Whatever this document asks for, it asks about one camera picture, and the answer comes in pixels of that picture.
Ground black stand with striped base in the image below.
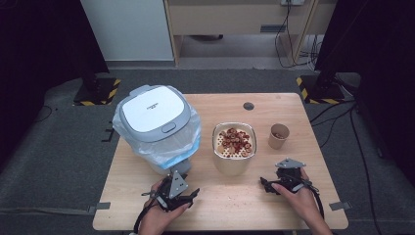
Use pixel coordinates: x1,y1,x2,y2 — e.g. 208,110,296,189
296,70,347,106
72,63,121,107

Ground white perforated strainer insert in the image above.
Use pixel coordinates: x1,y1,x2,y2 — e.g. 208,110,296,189
214,126,255,159

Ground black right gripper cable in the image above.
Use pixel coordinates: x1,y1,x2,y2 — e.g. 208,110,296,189
307,184,326,220

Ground black hanging cables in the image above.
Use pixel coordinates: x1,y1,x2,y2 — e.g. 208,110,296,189
273,0,322,71

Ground thin black floor cable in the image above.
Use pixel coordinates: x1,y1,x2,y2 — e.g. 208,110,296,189
33,105,59,124

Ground small brown paper cup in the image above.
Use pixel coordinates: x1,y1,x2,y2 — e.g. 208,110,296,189
267,122,291,151

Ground black floor cables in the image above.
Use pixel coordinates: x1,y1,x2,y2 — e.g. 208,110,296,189
309,99,384,235

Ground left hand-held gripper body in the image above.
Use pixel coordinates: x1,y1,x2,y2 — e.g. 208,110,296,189
156,169,194,212

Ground light wooden desk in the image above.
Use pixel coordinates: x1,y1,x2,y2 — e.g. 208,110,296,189
162,0,338,67

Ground person's left hand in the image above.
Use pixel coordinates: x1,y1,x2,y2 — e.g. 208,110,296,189
138,180,194,234

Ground large beige paper tub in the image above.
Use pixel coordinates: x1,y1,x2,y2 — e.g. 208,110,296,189
211,121,257,177

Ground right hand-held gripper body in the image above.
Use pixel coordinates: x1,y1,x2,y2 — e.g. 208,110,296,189
274,158,307,194

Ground white cabinet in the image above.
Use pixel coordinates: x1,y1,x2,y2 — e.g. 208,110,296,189
80,0,175,63

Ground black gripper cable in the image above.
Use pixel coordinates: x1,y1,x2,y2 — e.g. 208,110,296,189
132,200,157,235
307,184,326,220

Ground black curtain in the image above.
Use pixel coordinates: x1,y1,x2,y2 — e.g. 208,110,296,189
314,0,415,179
0,0,111,167

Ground person's right hand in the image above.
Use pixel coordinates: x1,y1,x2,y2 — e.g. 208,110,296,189
271,167,323,227

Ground heap of red date slices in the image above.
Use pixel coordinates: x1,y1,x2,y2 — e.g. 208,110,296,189
217,127,254,155

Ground grey tape strip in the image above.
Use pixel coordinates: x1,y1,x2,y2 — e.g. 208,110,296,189
86,202,112,215
328,201,353,212

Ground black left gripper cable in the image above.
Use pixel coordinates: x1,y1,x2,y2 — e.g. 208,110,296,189
132,200,157,235

